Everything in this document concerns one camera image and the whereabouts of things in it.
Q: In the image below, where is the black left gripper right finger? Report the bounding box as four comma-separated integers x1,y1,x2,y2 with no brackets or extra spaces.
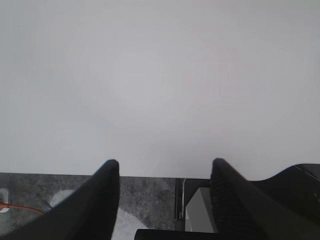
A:
209,157,320,240

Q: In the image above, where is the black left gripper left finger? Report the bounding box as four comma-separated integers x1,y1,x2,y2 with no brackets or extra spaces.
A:
1,159,120,240

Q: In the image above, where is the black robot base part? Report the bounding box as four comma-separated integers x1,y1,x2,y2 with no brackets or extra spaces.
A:
134,163,320,240

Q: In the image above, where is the white box under table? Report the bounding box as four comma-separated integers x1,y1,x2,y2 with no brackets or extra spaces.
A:
185,187,218,233

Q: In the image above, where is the orange cable on floor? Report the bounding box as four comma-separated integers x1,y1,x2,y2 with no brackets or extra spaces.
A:
0,201,46,215

